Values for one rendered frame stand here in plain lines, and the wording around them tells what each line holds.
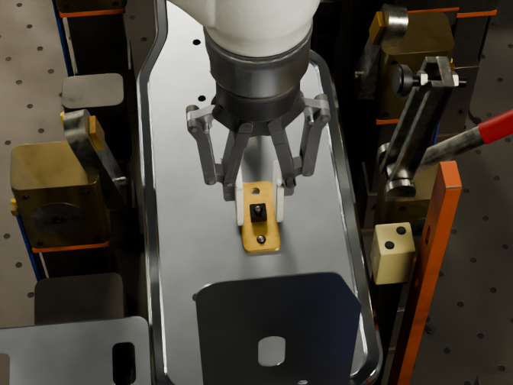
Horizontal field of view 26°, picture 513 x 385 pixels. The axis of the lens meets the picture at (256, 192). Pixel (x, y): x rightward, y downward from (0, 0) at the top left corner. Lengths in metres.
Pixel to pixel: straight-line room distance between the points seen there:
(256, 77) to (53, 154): 0.33
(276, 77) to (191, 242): 0.29
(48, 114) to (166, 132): 0.45
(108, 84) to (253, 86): 0.40
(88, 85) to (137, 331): 0.33
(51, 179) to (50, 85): 0.54
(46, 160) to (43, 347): 0.20
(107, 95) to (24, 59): 0.46
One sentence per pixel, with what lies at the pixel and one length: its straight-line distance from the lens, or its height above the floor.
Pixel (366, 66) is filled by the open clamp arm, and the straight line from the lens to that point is 1.25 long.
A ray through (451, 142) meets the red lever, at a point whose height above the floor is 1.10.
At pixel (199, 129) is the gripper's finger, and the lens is 1.01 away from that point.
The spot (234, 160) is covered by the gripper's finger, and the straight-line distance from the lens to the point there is 1.05.
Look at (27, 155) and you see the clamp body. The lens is 1.18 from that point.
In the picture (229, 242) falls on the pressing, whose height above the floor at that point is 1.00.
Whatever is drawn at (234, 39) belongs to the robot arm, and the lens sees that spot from 0.87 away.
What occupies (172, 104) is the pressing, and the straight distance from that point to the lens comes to 1.25.
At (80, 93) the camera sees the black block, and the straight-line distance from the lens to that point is 1.29.
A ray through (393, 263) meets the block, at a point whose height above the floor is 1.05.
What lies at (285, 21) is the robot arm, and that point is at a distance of 0.86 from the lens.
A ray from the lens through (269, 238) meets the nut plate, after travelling 1.14.
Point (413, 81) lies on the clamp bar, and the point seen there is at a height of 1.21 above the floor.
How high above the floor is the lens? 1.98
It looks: 56 degrees down
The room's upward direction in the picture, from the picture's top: straight up
